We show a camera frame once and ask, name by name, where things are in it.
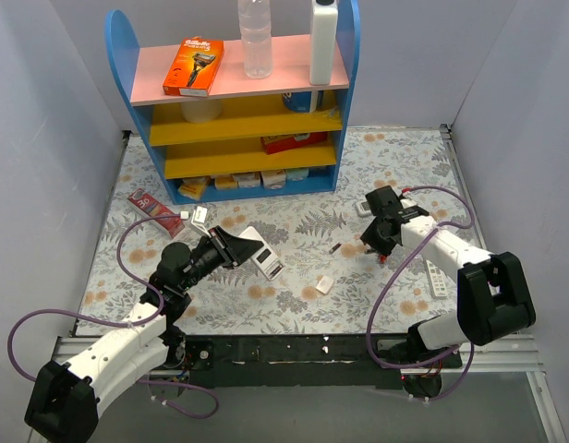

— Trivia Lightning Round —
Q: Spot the white long remote control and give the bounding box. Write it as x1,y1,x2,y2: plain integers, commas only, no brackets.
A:
425,260,448,299

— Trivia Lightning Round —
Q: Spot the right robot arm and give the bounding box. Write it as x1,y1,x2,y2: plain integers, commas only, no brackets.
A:
360,186,537,369

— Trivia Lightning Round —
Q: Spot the red white remote control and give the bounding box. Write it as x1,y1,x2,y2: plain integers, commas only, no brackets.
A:
240,226,285,281

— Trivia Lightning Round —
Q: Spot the clear plastic bottle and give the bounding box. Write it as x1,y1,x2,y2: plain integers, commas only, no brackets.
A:
237,0,272,79

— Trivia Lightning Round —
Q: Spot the blue round tin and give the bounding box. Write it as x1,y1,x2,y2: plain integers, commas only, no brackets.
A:
282,90,323,114

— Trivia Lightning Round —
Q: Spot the black battery alone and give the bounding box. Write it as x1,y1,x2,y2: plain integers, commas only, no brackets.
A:
329,243,342,254

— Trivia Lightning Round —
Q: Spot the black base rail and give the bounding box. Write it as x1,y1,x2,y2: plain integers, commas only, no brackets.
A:
176,334,442,399

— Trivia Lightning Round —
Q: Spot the red toothpaste box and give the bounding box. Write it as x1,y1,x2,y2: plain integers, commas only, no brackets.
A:
127,188,185,239

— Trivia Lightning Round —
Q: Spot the orange razor box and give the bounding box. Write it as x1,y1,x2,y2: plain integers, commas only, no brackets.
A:
163,37,224,98

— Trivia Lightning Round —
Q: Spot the yellow small box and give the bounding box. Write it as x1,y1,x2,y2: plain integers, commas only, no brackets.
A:
177,176,211,201

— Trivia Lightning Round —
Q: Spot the light blue small box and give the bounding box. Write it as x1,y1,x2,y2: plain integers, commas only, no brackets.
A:
285,168,309,182

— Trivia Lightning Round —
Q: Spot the blue wooden shelf unit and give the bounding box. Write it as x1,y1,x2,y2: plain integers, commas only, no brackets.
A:
104,1,361,205

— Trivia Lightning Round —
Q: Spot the floral table mat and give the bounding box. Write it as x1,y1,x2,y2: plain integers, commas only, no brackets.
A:
75,127,480,336

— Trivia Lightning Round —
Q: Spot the red flat box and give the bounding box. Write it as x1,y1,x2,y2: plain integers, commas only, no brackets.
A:
260,132,328,155

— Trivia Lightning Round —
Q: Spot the white plastic bottle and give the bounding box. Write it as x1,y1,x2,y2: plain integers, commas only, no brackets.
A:
309,0,338,86

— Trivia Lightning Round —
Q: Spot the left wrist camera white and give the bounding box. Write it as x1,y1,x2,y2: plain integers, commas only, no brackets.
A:
179,206,211,237

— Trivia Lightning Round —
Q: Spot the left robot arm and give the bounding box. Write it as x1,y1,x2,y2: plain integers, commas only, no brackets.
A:
24,227,265,442

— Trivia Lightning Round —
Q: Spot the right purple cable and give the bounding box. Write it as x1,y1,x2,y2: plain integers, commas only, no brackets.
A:
366,185,476,403

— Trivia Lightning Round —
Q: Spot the white battery cover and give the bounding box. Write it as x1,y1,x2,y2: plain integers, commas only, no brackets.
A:
315,275,333,294

